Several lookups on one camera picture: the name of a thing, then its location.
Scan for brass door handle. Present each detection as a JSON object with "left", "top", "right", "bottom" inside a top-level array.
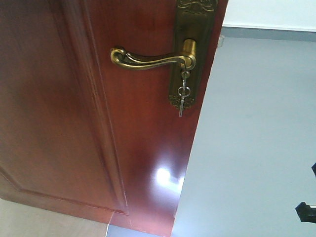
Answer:
[{"left": 111, "top": 39, "right": 197, "bottom": 71}]

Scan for brown wooden door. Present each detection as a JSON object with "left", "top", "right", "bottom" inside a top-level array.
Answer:
[{"left": 0, "top": 0, "right": 228, "bottom": 237}]

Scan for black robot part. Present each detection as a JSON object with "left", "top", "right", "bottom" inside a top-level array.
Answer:
[
  {"left": 311, "top": 163, "right": 316, "bottom": 176},
  {"left": 295, "top": 202, "right": 316, "bottom": 223}
]

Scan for plywood base board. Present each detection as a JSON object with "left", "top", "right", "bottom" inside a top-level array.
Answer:
[{"left": 0, "top": 199, "right": 109, "bottom": 237}]

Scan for black robot part upper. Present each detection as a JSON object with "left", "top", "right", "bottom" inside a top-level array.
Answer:
[{"left": 311, "top": 163, "right": 316, "bottom": 176}]

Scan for silver keys on ring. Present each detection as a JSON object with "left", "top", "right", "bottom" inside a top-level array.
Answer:
[{"left": 178, "top": 71, "right": 191, "bottom": 118}]

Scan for black robot part lower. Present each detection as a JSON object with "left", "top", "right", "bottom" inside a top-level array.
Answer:
[{"left": 295, "top": 202, "right": 316, "bottom": 223}]

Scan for brass handle backplate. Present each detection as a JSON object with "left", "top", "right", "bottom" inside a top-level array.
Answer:
[{"left": 173, "top": 0, "right": 218, "bottom": 109}]

